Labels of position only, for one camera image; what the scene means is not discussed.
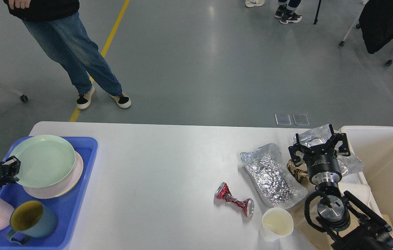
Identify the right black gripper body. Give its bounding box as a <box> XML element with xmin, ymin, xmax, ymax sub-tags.
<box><xmin>303</xmin><ymin>149</ymin><xmax>342</xmax><ymax>184</ymax></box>

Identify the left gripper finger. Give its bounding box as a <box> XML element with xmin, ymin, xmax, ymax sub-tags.
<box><xmin>2</xmin><ymin>156</ymin><xmax>21</xmax><ymax>176</ymax></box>
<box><xmin>0</xmin><ymin>176</ymin><xmax>20</xmax><ymax>189</ymax></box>

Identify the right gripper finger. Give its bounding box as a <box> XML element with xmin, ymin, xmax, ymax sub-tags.
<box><xmin>289</xmin><ymin>133</ymin><xmax>309</xmax><ymax>166</ymax></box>
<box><xmin>323</xmin><ymin>124</ymin><xmax>351</xmax><ymax>157</ymax></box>

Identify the green ceramic plate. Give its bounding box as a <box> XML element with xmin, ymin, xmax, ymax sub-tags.
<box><xmin>10</xmin><ymin>135</ymin><xmax>76</xmax><ymax>188</ymax></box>

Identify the teal ceramic mug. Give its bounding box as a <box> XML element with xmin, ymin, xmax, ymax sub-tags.
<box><xmin>6</xmin><ymin>200</ymin><xmax>58</xmax><ymax>245</ymax></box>

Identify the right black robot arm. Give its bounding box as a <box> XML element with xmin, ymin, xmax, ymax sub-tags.
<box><xmin>289</xmin><ymin>125</ymin><xmax>393</xmax><ymax>250</ymax></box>

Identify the crumpled brown paper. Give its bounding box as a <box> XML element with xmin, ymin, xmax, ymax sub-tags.
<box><xmin>286</xmin><ymin>159</ymin><xmax>310</xmax><ymax>188</ymax></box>

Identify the small crumpled foil sheet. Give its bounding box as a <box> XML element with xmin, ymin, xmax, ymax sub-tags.
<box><xmin>299</xmin><ymin>124</ymin><xmax>365</xmax><ymax>177</ymax></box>

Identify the large crumpled foil tray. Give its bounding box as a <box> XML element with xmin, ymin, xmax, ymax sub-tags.
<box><xmin>240</xmin><ymin>143</ymin><xmax>308</xmax><ymax>209</ymax></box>

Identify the beige plastic bin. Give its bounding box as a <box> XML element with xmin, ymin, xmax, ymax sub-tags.
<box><xmin>338</xmin><ymin>125</ymin><xmax>393</xmax><ymax>248</ymax></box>

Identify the pink ceramic plate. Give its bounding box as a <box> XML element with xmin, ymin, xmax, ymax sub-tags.
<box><xmin>23</xmin><ymin>152</ymin><xmax>84</xmax><ymax>199</ymax></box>

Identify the blue plastic tray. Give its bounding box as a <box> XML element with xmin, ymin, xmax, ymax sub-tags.
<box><xmin>0</xmin><ymin>136</ymin><xmax>98</xmax><ymax>250</ymax></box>

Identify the white paper cup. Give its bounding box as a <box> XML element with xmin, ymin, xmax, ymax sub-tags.
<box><xmin>259</xmin><ymin>207</ymin><xmax>294</xmax><ymax>242</ymax></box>

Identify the crushed red soda can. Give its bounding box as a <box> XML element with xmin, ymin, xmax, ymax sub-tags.
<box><xmin>215</xmin><ymin>182</ymin><xmax>254</xmax><ymax>218</ymax></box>

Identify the chair with black jacket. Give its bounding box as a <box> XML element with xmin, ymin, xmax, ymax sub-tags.
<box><xmin>339</xmin><ymin>0</ymin><xmax>393</xmax><ymax>54</ymax></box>

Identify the person in black sneakers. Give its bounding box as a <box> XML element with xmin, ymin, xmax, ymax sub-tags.
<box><xmin>244</xmin><ymin>0</ymin><xmax>302</xmax><ymax>24</ymax></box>

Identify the person in blue jeans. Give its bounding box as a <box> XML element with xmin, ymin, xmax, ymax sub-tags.
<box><xmin>4</xmin><ymin>0</ymin><xmax>132</xmax><ymax>110</ymax></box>

